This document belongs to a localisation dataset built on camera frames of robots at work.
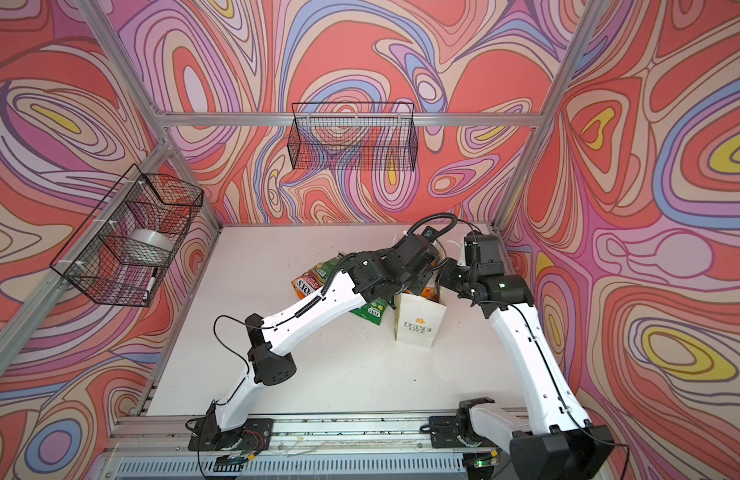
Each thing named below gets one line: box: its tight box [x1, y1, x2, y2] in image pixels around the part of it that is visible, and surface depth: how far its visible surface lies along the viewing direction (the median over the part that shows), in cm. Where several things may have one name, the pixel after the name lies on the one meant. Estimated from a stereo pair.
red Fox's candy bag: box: [291, 269, 325, 299], surface depth 101 cm
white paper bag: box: [394, 285, 448, 348], surface depth 78 cm
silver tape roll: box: [129, 229, 174, 255], surface depth 72 cm
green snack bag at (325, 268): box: [312, 252, 343, 285], surface depth 101 cm
